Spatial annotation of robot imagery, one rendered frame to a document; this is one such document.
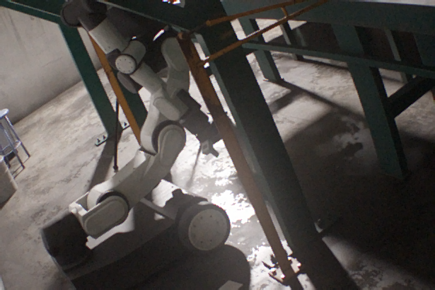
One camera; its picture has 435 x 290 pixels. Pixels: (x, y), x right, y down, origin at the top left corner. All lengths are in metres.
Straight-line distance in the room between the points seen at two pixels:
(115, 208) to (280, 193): 0.65
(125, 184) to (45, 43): 4.03
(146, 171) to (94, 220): 0.29
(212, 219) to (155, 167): 0.29
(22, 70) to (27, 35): 0.37
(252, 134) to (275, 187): 0.20
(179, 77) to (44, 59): 3.99
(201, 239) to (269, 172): 0.46
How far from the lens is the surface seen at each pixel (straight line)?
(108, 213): 2.38
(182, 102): 2.32
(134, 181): 2.44
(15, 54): 6.27
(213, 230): 2.38
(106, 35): 2.22
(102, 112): 4.13
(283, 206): 2.10
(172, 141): 2.43
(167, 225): 2.36
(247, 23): 3.71
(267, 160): 2.03
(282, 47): 2.52
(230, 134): 1.86
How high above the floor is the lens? 1.20
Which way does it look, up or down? 22 degrees down
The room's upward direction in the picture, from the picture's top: 25 degrees counter-clockwise
